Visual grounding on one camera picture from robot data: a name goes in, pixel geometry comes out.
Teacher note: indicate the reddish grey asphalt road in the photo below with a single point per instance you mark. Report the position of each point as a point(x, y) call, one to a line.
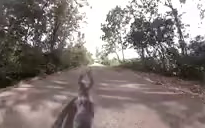
point(130, 100)

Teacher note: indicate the robot's own part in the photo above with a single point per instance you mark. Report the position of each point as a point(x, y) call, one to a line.
point(84, 110)

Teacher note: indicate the row of trees and bushes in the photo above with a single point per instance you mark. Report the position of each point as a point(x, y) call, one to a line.
point(156, 40)
point(26, 43)

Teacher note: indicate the dirt verge with leaves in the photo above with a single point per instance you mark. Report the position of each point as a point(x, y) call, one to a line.
point(193, 88)
point(10, 86)

